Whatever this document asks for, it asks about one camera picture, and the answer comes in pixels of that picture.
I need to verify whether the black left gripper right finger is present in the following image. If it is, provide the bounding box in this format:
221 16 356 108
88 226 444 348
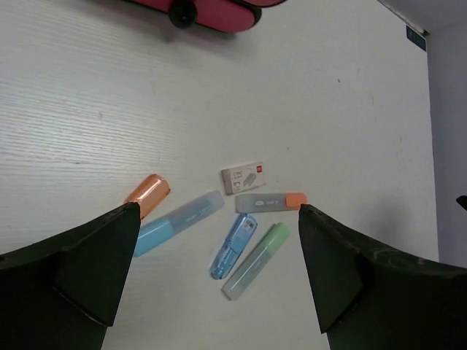
298 204 466 349

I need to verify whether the blue table corner label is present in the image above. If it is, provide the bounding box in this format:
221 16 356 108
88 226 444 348
406 26 426 52

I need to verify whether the grey lead case orange cap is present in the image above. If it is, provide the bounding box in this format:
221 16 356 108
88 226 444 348
235 192 307 214

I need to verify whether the pink drawer with black knob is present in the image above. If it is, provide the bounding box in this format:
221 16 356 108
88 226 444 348
120 0 263 34

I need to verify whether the white staples box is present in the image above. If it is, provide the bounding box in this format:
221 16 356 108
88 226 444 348
220 162 266 195

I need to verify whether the orange highlighter pen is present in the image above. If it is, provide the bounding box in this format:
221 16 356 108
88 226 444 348
124 174 171 221

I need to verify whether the blue highlighter pen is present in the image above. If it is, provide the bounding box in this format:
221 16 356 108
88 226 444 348
134 190 224 257

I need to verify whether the green highlighter pen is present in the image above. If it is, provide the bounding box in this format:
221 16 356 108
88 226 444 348
222 222 290 301

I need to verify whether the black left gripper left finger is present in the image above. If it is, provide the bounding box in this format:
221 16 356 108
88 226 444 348
1 202 141 349

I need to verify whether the blue transparent correction tape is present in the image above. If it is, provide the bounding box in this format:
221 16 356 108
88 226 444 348
209 214 258 280

